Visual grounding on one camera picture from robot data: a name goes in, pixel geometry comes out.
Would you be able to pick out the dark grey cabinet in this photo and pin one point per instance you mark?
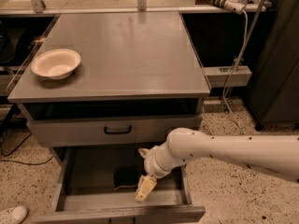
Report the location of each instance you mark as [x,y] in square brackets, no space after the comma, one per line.
[273,92]

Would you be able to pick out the grey metal drawer cabinet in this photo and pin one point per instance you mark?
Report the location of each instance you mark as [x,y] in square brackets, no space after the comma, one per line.
[132,65]

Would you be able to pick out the white sneaker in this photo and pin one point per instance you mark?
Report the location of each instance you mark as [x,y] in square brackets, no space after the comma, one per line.
[13,215]

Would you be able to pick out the open middle grey drawer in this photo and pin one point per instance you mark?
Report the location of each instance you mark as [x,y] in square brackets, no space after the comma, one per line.
[85,193]

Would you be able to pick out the white paper bowl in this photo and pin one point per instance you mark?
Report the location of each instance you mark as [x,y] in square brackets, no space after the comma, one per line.
[56,64]

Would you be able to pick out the dark green sponge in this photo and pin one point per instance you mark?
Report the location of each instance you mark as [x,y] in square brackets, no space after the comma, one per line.
[126,178]

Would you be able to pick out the black drawer handle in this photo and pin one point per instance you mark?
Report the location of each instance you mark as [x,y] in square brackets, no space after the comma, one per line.
[116,131]

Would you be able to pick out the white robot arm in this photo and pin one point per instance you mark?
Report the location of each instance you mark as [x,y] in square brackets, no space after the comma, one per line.
[276,155]

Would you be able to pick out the closed upper grey drawer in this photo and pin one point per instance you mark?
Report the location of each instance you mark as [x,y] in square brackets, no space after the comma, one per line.
[90,132]

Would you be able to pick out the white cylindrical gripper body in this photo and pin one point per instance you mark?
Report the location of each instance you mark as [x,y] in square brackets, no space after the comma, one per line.
[151,163]

